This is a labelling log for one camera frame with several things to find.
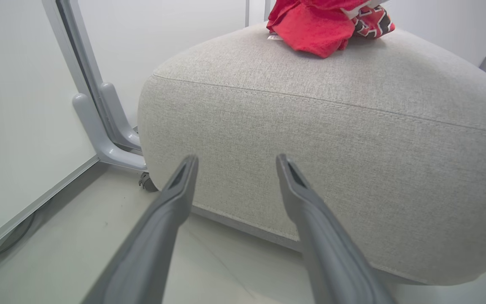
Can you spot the red fleece garment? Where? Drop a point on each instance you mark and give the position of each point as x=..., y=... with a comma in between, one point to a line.
x=310, y=29

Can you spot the light grey fabric ottoman seat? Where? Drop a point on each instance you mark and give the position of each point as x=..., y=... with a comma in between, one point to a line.
x=310, y=126

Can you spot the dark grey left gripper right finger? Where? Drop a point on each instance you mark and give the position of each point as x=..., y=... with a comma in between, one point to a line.
x=327, y=253

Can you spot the grey partition foot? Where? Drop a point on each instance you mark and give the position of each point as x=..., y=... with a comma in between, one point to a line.
x=87, y=109

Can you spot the red black white patterned garment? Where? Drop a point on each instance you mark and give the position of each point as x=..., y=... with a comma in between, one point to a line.
x=373, y=23

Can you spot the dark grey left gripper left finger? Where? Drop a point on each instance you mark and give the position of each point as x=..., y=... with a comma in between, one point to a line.
x=150, y=245

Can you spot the black caster wheel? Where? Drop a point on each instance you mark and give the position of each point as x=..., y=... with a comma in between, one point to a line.
x=147, y=182

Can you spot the thin grey partition post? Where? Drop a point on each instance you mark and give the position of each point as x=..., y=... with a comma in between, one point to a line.
x=267, y=8
x=247, y=12

